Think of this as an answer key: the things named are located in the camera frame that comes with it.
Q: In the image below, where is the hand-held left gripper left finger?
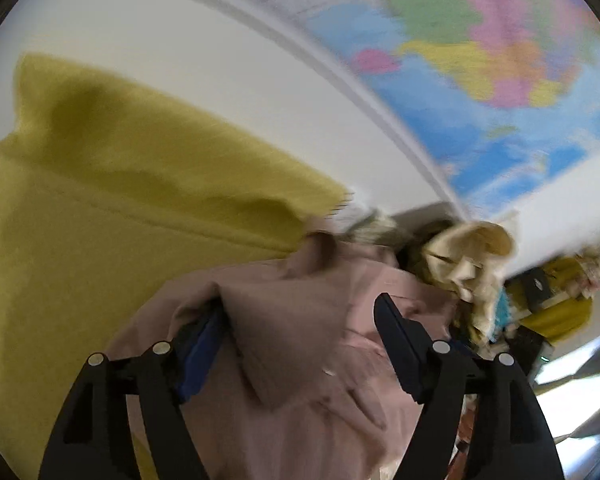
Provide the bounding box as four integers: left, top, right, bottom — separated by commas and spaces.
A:
39, 301, 227, 480

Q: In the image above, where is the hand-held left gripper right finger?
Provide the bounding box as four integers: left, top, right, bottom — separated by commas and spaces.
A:
374, 292, 567, 480

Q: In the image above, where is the pink garment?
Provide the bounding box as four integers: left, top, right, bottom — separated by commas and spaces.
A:
105, 215, 481, 480

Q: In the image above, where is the cream garment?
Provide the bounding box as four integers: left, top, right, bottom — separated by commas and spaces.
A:
422, 220, 516, 311

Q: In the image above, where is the teal cloth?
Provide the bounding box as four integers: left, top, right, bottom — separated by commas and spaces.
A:
494, 291, 515, 333

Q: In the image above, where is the grey patterned cloth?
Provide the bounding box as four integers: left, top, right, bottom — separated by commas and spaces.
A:
347, 209, 408, 247

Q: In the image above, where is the small yellow garment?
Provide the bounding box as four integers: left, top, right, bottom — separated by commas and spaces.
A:
505, 257, 594, 343

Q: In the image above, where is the mustard yellow garment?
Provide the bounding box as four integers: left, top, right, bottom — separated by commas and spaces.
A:
0, 52, 348, 466

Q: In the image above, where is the world map wall poster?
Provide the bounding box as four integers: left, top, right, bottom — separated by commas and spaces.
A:
210, 0, 600, 216

